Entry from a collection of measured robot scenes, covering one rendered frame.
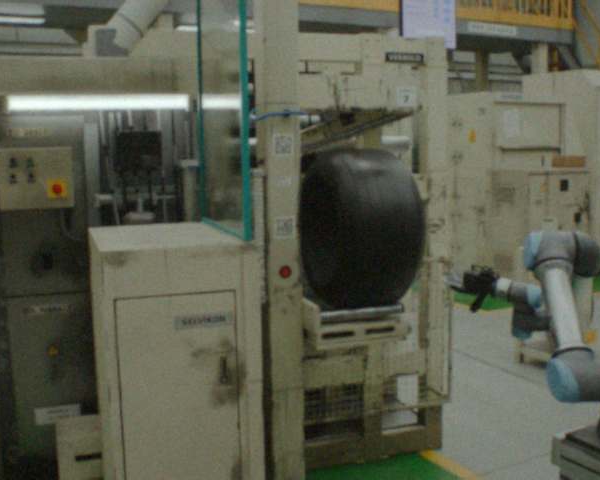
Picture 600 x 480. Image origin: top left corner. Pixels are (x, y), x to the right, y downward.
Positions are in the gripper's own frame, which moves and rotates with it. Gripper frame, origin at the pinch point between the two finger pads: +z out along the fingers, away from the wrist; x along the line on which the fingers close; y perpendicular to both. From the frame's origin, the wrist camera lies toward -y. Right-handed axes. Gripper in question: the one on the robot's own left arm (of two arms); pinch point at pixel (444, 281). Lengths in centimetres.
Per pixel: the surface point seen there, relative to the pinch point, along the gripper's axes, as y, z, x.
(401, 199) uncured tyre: 29.7, 15.3, 3.1
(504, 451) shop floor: -125, -8, -63
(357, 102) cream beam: 51, 54, -34
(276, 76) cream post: 71, 59, 11
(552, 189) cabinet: -136, 82, -438
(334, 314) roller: -9.3, 31.0, 24.9
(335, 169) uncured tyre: 39, 39, 8
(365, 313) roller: -11.7, 23.7, 15.7
